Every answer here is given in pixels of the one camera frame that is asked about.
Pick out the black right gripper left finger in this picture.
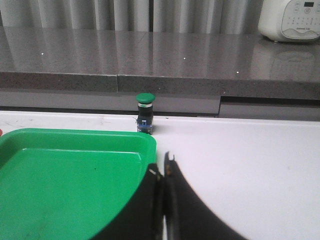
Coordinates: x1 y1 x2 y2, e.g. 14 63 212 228
92 163 164 240

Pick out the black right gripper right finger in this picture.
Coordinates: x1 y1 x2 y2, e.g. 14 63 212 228
163 152 245 240

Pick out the green mushroom push button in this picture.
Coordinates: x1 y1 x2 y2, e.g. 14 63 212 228
136 93 156 135

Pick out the green plastic tray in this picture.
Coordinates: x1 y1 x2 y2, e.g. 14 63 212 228
0 128 157 240

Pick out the grey stone counter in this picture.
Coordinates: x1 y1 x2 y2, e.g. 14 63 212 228
0 27 320 121

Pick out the white rice cooker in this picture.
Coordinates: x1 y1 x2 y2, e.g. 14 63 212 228
257 0 320 42

